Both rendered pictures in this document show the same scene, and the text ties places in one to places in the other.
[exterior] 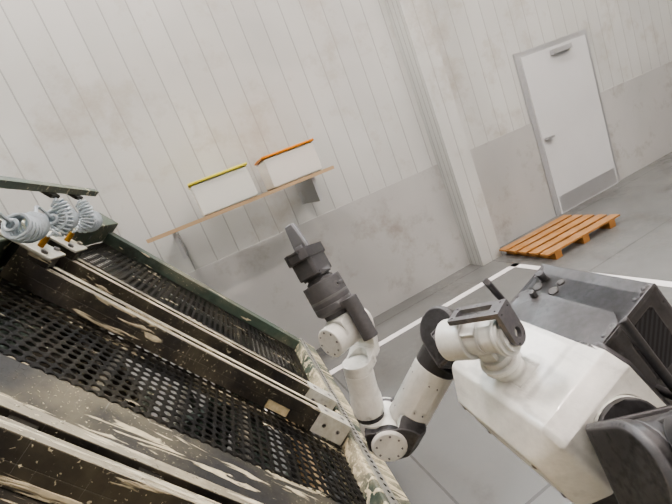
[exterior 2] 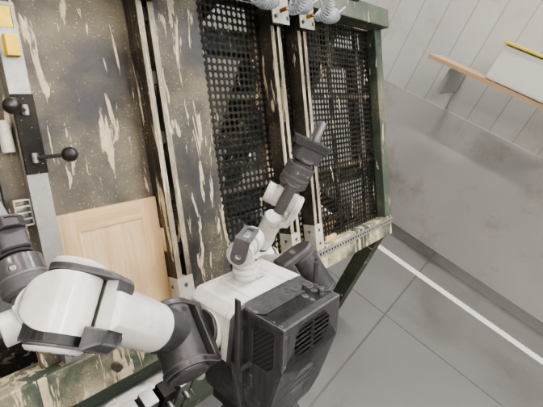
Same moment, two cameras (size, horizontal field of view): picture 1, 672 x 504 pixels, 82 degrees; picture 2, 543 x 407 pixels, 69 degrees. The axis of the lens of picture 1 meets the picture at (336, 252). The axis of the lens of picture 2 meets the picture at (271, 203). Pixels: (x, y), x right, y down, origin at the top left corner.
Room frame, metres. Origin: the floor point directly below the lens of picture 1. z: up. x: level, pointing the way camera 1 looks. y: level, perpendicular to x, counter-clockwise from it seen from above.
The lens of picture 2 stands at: (0.03, -0.69, 2.00)
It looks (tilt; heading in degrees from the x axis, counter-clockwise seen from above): 31 degrees down; 46
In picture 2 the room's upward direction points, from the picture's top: 22 degrees clockwise
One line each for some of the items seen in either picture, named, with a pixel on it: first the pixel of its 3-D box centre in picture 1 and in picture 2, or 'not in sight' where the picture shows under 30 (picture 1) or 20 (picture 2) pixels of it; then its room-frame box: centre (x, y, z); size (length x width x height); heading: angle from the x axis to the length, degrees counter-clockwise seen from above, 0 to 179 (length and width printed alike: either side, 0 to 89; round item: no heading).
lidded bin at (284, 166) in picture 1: (288, 166); not in sight; (3.59, 0.11, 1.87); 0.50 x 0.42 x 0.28; 108
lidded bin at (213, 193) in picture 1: (223, 191); (530, 73); (3.40, 0.70, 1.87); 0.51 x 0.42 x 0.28; 108
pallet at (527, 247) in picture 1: (558, 236); not in sight; (4.21, -2.44, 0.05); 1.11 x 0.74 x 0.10; 108
